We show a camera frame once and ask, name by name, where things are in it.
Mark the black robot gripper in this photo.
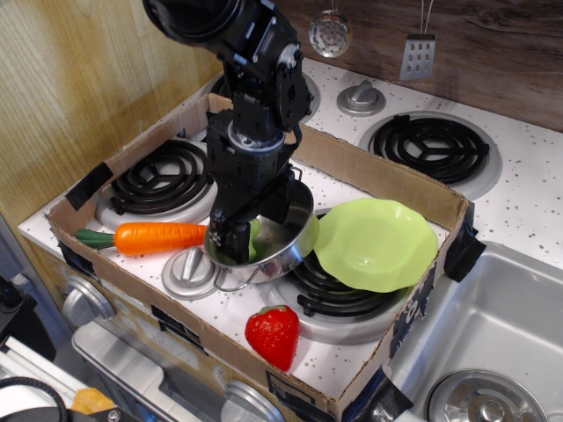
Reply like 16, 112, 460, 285
207, 112, 296, 265

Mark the green toy broccoli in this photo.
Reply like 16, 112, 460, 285
248, 218, 261, 262

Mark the small steel pan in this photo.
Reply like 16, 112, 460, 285
204, 179, 319, 293

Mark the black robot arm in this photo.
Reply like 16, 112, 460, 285
143, 1, 312, 264

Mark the silver stove knob in fence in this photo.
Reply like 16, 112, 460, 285
162, 246, 224, 300

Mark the front left black burner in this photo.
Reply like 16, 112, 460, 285
96, 136, 217, 230

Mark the red toy strawberry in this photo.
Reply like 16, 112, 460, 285
245, 305, 300, 372

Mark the front right black burner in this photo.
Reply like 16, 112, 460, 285
262, 208, 413, 346

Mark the orange toy carrot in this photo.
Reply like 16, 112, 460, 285
76, 222, 207, 256

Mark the light green plastic plate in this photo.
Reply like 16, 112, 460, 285
314, 198, 438, 293

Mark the silver stove knob at back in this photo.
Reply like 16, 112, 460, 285
337, 80, 386, 117

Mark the cardboard fence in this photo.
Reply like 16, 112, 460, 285
48, 94, 474, 420

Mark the right oven front knob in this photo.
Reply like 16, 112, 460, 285
221, 380, 285, 422

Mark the oven knob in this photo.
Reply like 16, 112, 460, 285
221, 380, 285, 422
62, 275, 116, 327

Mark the left oven front knob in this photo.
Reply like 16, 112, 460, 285
62, 275, 116, 327

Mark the hanging silver strainer ladle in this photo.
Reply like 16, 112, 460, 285
308, 1, 353, 58

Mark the back right black burner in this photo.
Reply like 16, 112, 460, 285
359, 112, 502, 200

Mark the hanging silver slotted spatula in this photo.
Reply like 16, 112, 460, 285
399, 1, 436, 81

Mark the yellow object at bottom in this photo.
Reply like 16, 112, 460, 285
70, 388, 115, 415

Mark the silver toy sink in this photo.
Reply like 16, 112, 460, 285
391, 243, 562, 421

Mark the silver sink drain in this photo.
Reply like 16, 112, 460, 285
425, 369, 547, 422

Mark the silver oven door handle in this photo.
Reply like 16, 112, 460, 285
72, 322, 223, 421

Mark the black cable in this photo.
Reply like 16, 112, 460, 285
0, 375, 69, 422

